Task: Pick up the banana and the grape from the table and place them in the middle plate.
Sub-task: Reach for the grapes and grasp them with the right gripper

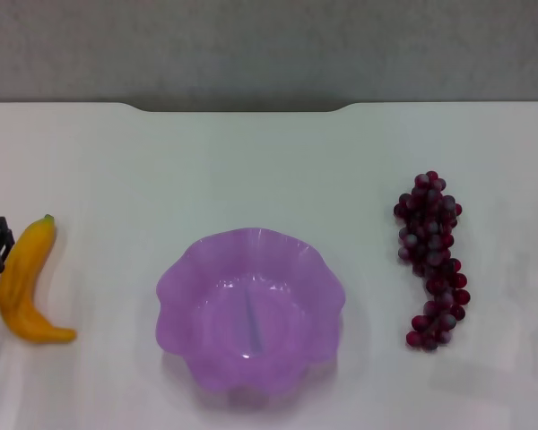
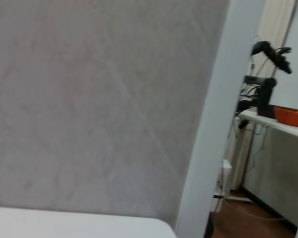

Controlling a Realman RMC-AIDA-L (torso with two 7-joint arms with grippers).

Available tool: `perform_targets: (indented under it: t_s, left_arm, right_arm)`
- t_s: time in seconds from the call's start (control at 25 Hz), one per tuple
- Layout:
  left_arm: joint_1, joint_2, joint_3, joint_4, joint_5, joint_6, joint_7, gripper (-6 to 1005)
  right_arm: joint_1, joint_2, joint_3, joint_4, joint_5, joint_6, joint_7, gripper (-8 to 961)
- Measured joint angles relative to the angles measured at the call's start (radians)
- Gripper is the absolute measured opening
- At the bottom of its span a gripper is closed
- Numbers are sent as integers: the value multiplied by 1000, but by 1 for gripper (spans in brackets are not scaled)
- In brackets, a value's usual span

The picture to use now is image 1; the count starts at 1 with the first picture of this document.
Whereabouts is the yellow banana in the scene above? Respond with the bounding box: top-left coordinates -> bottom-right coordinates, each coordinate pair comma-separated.
0,214 -> 78,345

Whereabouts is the dark red grape bunch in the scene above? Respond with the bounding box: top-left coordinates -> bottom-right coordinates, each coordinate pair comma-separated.
393,170 -> 471,352

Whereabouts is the purple scalloped plastic bowl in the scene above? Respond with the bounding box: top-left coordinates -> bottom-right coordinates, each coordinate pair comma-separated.
154,227 -> 347,411

